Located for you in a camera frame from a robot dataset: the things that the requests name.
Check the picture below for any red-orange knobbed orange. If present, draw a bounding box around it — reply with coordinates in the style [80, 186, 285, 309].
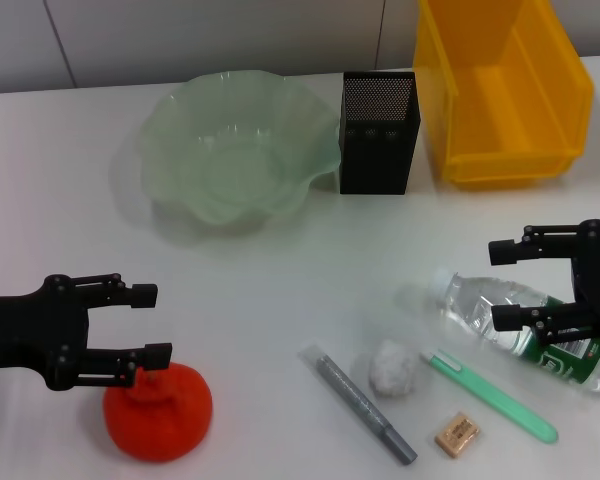
[103, 362, 214, 461]

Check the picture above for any grey marker pen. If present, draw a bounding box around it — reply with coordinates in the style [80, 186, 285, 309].
[299, 344, 419, 467]

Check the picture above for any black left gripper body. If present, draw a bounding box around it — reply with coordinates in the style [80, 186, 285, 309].
[0, 273, 90, 392]

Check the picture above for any small tan eraser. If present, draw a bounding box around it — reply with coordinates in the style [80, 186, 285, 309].
[434, 411, 483, 457]

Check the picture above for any black mesh pen holder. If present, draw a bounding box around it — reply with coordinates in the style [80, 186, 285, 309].
[338, 70, 423, 195]

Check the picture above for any mint green pen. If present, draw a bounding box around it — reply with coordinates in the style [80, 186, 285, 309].
[419, 349, 560, 445]

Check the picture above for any white paper ball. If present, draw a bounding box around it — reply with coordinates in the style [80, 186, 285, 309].
[368, 338, 417, 399]

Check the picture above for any yellow plastic bin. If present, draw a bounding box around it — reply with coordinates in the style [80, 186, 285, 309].
[412, 0, 595, 190]

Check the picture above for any wavy green glass fruit plate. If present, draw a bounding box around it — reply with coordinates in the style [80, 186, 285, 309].
[110, 69, 342, 239]

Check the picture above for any clear water bottle green label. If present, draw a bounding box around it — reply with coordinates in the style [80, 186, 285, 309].
[428, 268, 600, 396]

